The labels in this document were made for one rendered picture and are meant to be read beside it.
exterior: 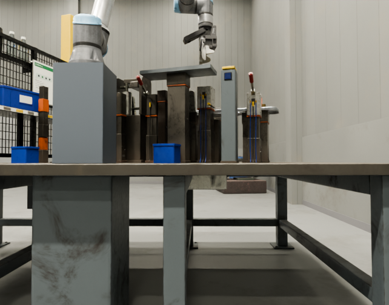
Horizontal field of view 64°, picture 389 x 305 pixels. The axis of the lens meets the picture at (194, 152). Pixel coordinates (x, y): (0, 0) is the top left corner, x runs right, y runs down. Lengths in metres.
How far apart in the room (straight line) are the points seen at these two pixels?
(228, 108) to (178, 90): 0.27
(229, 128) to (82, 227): 0.76
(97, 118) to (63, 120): 0.13
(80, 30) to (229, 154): 0.83
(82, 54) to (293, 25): 4.70
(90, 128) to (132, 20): 9.73
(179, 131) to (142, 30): 9.31
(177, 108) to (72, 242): 0.77
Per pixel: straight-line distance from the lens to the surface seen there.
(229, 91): 1.49
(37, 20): 11.91
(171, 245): 1.14
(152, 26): 10.74
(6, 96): 2.17
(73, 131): 1.30
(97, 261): 1.26
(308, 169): 1.12
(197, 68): 1.52
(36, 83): 2.60
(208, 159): 1.64
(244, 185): 6.82
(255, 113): 1.61
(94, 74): 1.31
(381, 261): 1.33
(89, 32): 1.43
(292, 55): 5.57
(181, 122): 1.52
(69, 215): 1.26
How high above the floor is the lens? 0.71
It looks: 2 degrees up
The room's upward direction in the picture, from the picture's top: straight up
